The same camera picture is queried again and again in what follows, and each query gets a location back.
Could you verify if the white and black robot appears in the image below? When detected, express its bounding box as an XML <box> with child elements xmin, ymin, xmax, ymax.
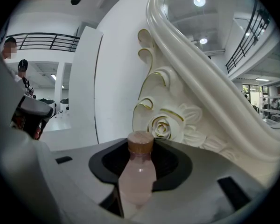
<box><xmin>59</xmin><ymin>98</ymin><xmax>70</xmax><ymax>113</ymax></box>
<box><xmin>37</xmin><ymin>98</ymin><xmax>58</xmax><ymax>116</ymax></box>

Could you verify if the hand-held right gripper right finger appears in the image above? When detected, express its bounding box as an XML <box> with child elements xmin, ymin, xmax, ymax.
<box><xmin>130</xmin><ymin>139</ymin><xmax>268</xmax><ymax>224</ymax></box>

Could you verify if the oval white framed mirror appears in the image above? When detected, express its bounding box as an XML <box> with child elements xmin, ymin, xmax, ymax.
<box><xmin>132</xmin><ymin>0</ymin><xmax>280</xmax><ymax>163</ymax></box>

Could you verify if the black metal railing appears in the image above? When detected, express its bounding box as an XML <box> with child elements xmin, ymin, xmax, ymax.
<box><xmin>6</xmin><ymin>32</ymin><xmax>81</xmax><ymax>53</ymax></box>

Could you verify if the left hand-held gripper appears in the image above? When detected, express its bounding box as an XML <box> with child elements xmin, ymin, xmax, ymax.
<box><xmin>11</xmin><ymin>95</ymin><xmax>54</xmax><ymax>141</ymax></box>

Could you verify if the small pink perfume bottle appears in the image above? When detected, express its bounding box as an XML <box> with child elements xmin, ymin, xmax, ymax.
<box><xmin>118</xmin><ymin>131</ymin><xmax>157</xmax><ymax>210</ymax></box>

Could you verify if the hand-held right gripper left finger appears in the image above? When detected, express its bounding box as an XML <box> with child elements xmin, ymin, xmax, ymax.
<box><xmin>51</xmin><ymin>138</ymin><xmax>131</xmax><ymax>224</ymax></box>

